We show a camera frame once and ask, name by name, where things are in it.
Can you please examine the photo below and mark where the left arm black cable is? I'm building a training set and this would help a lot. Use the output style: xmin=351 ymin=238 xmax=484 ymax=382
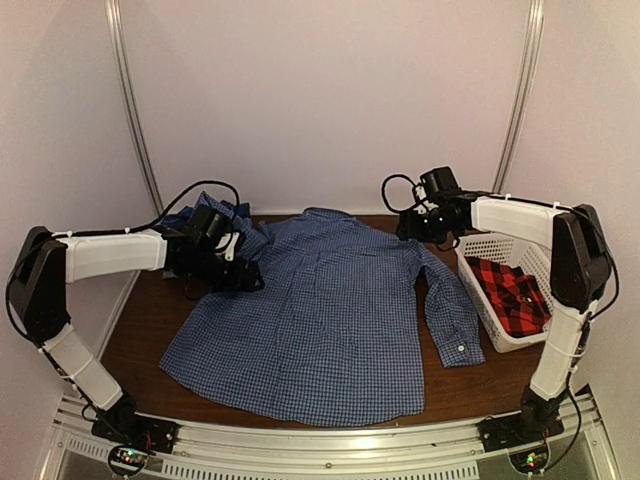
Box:
xmin=5 ymin=180 xmax=241 ymax=341

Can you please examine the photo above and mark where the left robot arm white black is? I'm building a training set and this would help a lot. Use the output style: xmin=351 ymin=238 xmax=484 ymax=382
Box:
xmin=5 ymin=227 xmax=264 ymax=444

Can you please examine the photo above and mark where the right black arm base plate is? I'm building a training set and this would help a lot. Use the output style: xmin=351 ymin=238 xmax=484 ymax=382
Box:
xmin=477 ymin=414 xmax=564 ymax=452

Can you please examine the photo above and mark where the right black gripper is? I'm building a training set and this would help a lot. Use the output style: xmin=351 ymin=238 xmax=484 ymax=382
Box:
xmin=398 ymin=207 xmax=457 ymax=244

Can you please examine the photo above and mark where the dark blue plaid folded shirt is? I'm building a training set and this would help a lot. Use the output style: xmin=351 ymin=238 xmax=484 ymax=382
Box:
xmin=160 ymin=202 xmax=251 ymax=229

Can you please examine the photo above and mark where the white plastic basket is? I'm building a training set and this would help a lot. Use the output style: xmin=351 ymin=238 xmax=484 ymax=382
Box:
xmin=454 ymin=233 xmax=553 ymax=353

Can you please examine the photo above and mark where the front aluminium rail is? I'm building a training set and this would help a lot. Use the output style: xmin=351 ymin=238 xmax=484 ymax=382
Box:
xmin=39 ymin=394 xmax=621 ymax=480

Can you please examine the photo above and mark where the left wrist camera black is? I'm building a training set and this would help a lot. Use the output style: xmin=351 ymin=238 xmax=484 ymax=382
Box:
xmin=186 ymin=205 xmax=231 ymax=248

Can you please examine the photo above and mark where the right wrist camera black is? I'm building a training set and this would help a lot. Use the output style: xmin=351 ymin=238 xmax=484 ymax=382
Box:
xmin=420 ymin=166 xmax=461 ymax=199

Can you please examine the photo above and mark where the circuit board with leds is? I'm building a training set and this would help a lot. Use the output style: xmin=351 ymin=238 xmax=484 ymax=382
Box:
xmin=509 ymin=447 xmax=550 ymax=475
xmin=107 ymin=445 xmax=150 ymax=476

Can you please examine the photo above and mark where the red black plaid shirt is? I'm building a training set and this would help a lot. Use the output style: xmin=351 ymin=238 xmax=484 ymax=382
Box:
xmin=465 ymin=256 xmax=551 ymax=338

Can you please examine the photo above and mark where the aluminium frame post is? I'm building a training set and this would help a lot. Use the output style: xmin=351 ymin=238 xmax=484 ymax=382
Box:
xmin=104 ymin=0 xmax=164 ymax=214
xmin=492 ymin=0 xmax=545 ymax=193

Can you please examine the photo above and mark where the right aluminium frame post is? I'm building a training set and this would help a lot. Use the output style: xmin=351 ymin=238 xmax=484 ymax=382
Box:
xmin=492 ymin=0 xmax=545 ymax=193

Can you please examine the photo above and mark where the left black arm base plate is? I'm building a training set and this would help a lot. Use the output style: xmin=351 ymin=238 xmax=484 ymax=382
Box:
xmin=91 ymin=414 xmax=178 ymax=454

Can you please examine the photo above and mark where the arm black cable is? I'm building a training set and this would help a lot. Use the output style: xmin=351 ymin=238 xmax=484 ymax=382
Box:
xmin=5 ymin=180 xmax=241 ymax=341
xmin=381 ymin=173 xmax=426 ymax=216

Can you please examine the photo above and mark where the left aluminium frame post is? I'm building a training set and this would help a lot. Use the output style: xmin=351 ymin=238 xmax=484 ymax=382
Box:
xmin=104 ymin=0 xmax=164 ymax=214

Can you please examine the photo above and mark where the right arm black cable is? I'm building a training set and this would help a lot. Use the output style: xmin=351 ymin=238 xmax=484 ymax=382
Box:
xmin=381 ymin=173 xmax=426 ymax=216

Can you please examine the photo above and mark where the right circuit board with leds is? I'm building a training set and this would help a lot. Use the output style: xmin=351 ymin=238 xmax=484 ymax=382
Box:
xmin=509 ymin=447 xmax=550 ymax=475

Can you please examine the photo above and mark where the blue small-check long sleeve shirt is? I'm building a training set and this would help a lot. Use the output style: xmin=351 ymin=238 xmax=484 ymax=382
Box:
xmin=159 ymin=207 xmax=485 ymax=427

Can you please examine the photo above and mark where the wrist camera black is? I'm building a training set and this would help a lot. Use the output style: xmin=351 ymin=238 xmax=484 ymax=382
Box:
xmin=420 ymin=166 xmax=461 ymax=199
xmin=186 ymin=205 xmax=231 ymax=248

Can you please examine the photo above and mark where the left circuit board with leds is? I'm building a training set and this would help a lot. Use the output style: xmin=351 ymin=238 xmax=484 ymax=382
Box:
xmin=107 ymin=445 xmax=150 ymax=476

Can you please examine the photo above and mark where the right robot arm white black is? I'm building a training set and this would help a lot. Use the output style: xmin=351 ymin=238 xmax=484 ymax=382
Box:
xmin=397 ymin=191 xmax=619 ymax=442

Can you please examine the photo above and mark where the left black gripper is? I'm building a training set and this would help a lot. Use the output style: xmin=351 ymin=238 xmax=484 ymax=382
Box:
xmin=183 ymin=246 xmax=265 ymax=293

